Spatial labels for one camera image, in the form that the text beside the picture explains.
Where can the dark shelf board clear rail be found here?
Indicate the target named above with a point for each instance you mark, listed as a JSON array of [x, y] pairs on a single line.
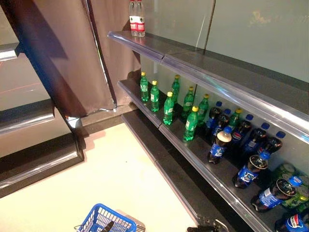
[[217, 70]]

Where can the brown curtain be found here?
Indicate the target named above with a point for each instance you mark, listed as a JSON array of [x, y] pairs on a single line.
[[72, 53]]

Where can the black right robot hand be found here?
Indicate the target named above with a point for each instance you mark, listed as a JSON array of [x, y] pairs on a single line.
[[205, 228]]

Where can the dark base shelf board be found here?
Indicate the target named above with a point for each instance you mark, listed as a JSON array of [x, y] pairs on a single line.
[[173, 169]]

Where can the dark shelf board with drinks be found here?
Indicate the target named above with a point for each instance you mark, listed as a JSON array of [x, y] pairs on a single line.
[[198, 149]]

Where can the dark shelving unit silver edges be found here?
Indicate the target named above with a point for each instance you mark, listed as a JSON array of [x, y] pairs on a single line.
[[26, 120]]

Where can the lime green drink bottle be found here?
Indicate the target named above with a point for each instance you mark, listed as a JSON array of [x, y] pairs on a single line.
[[301, 193]]

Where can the cola bottle blue label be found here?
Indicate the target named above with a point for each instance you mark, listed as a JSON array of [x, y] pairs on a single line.
[[256, 139], [212, 116], [220, 123], [241, 131], [270, 195], [294, 223], [272, 143], [218, 148], [247, 174]]

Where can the water bottle red label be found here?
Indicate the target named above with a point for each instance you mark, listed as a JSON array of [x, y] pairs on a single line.
[[141, 23], [133, 21]]

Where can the blue plastic shopping basket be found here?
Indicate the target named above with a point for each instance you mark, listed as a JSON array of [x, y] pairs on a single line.
[[96, 217]]

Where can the green soda bottle yellow cap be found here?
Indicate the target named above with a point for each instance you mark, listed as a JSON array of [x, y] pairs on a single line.
[[168, 110], [188, 102], [176, 88], [234, 120], [190, 125], [144, 88], [203, 108], [154, 97]]

